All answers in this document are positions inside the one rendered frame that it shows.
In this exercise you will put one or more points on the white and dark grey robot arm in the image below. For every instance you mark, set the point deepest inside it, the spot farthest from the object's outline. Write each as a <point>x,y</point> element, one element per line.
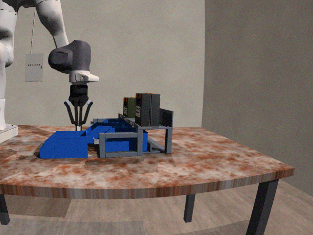
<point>73,59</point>

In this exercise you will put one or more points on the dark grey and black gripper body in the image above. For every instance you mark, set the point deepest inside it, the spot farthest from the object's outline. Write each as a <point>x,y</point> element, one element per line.
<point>78,92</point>

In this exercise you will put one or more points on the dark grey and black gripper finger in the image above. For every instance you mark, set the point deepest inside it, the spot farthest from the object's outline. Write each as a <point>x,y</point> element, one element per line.
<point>86,115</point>
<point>70,113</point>

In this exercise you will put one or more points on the grey metal shelf frame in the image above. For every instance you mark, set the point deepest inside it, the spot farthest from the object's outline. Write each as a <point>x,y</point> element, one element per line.
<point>165,122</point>

